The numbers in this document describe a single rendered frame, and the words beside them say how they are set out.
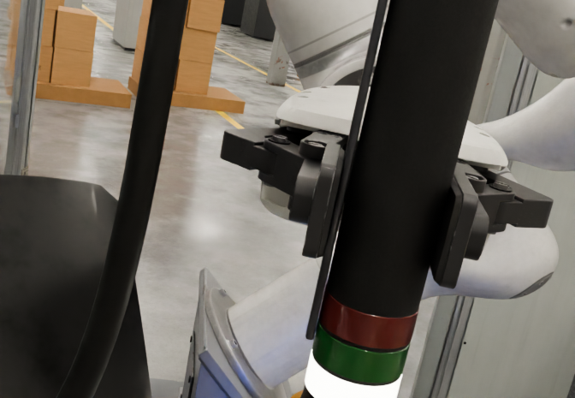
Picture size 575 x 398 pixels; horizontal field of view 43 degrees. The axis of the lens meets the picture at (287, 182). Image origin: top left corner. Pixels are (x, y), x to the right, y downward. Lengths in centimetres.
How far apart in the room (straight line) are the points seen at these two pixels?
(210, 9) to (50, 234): 811
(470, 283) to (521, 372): 142
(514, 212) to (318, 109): 9
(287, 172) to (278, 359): 69
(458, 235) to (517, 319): 203
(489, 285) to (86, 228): 65
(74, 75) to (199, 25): 153
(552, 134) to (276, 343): 41
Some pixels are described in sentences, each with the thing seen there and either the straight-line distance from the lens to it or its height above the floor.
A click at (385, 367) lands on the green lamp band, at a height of 144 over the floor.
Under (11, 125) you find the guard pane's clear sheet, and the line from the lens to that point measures 169.
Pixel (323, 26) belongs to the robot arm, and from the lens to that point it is 45.
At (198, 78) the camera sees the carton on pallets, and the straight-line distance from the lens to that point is 855.
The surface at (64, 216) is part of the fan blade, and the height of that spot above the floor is 143.
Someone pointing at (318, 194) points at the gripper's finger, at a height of 149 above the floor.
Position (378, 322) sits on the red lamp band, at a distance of 25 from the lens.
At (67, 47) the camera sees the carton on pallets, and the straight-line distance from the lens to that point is 779.
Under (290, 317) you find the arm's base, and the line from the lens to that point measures 94.
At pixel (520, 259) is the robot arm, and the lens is 93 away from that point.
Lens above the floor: 156
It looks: 15 degrees down
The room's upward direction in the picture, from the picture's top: 11 degrees clockwise
